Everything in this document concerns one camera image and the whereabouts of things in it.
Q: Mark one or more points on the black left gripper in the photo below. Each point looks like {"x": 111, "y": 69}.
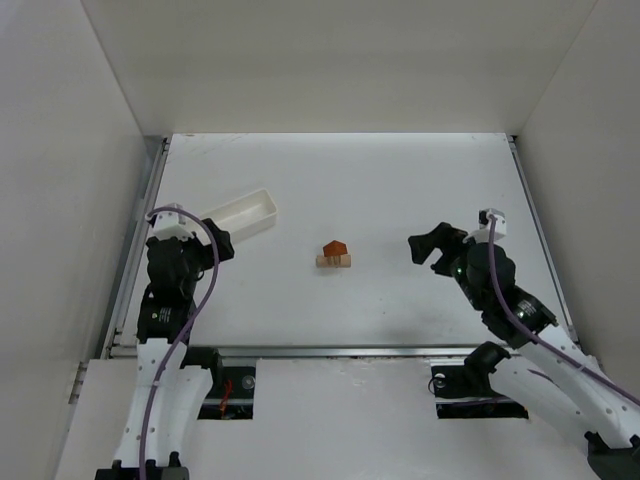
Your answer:
{"x": 201, "y": 245}

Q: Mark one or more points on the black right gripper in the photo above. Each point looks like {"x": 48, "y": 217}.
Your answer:
{"x": 446, "y": 253}

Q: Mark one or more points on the white plastic tray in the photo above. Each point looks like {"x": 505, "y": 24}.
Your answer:
{"x": 246, "y": 216}

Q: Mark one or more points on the orange triangular wood block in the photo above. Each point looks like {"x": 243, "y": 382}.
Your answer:
{"x": 335, "y": 248}

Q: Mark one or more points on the dark striped wood block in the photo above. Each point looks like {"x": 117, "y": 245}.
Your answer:
{"x": 338, "y": 261}

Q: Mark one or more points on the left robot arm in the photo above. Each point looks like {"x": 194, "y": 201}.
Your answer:
{"x": 170, "y": 388}

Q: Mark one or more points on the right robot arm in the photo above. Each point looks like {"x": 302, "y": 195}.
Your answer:
{"x": 534, "y": 362}

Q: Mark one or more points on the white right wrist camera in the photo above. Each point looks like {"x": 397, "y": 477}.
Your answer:
{"x": 490, "y": 222}

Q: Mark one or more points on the front aluminium rail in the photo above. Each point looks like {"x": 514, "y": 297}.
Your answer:
{"x": 353, "y": 352}

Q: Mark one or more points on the aluminium rail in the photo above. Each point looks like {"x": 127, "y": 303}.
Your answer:
{"x": 157, "y": 148}
{"x": 566, "y": 315}
{"x": 353, "y": 352}

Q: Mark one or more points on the right aluminium rail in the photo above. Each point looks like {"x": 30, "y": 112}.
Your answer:
{"x": 566, "y": 315}

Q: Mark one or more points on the left aluminium rail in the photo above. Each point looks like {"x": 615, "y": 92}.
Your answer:
{"x": 157, "y": 148}

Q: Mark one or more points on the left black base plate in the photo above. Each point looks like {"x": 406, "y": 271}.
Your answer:
{"x": 236, "y": 383}

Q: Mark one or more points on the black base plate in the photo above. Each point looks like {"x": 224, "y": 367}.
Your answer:
{"x": 236, "y": 383}
{"x": 452, "y": 387}

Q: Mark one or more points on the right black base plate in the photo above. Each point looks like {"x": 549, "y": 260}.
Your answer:
{"x": 452, "y": 387}

